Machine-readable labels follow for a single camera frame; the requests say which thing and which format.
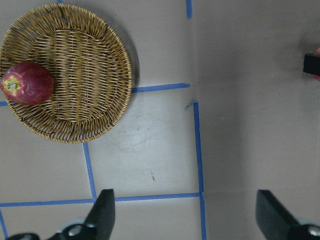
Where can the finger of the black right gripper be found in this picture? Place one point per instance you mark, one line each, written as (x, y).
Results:
(311, 64)

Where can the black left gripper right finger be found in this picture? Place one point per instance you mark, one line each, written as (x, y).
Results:
(277, 223)

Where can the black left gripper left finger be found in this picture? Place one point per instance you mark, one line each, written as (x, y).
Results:
(101, 219)

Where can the yellow-red apple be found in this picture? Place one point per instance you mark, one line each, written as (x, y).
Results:
(317, 53)

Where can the brown wicker basket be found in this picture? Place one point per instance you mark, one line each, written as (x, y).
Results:
(89, 62)

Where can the dark red apple in basket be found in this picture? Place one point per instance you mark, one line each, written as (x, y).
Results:
(27, 83)

